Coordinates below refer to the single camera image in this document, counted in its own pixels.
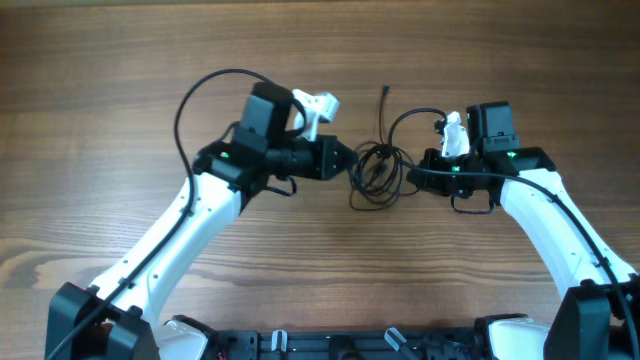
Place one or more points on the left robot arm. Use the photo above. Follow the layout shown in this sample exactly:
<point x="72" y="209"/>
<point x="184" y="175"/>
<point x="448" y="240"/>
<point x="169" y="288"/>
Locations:
<point x="117" y="315"/>

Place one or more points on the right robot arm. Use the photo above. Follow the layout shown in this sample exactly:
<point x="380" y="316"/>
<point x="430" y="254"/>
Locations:
<point x="599" y="314"/>

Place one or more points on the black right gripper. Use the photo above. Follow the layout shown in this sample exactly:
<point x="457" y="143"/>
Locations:
<point x="430" y="181"/>

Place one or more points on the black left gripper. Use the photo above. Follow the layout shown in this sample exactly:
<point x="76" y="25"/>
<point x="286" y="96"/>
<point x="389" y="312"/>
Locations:
<point x="325" y="167"/>

